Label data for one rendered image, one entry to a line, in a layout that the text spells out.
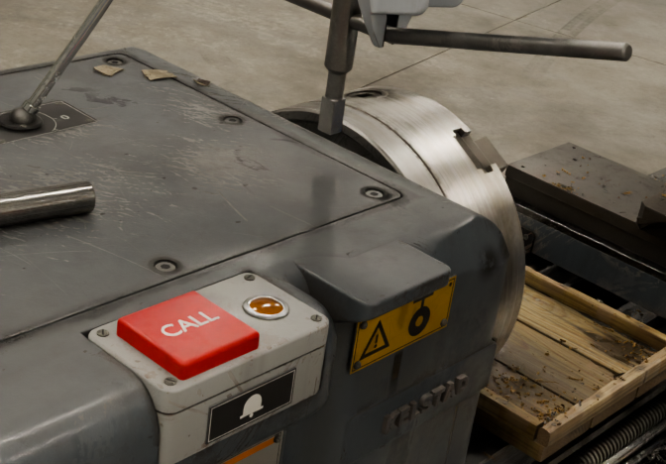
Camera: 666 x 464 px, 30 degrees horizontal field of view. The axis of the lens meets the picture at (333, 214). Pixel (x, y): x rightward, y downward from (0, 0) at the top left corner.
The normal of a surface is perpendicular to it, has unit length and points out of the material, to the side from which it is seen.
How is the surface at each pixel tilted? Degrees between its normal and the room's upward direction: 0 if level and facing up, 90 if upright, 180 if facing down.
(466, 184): 41
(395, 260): 0
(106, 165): 0
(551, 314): 0
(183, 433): 90
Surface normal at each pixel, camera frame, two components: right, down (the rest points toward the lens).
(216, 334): 0.14, -0.89
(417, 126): 0.33, -0.75
